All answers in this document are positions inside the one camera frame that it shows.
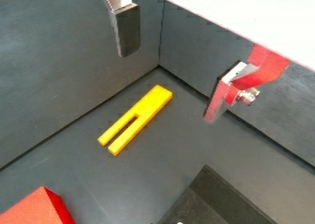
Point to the red foam shape board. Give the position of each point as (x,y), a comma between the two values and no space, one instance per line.
(41,208)

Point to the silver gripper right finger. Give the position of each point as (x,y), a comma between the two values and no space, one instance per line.
(238,84)

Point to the black curved fixture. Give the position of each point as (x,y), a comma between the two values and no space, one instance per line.
(212,201)

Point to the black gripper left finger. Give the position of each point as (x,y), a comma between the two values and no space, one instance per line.
(125,14)

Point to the yellow two-prong peg object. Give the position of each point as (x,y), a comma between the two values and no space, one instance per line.
(133,121)

